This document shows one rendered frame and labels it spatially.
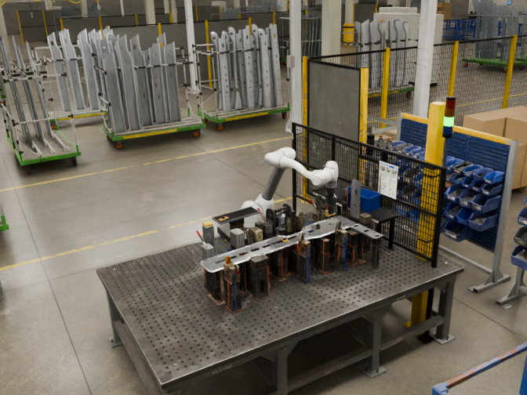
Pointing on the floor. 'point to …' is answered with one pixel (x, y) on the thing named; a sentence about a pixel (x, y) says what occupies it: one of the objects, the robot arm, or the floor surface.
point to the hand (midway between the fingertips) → (330, 209)
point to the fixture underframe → (276, 382)
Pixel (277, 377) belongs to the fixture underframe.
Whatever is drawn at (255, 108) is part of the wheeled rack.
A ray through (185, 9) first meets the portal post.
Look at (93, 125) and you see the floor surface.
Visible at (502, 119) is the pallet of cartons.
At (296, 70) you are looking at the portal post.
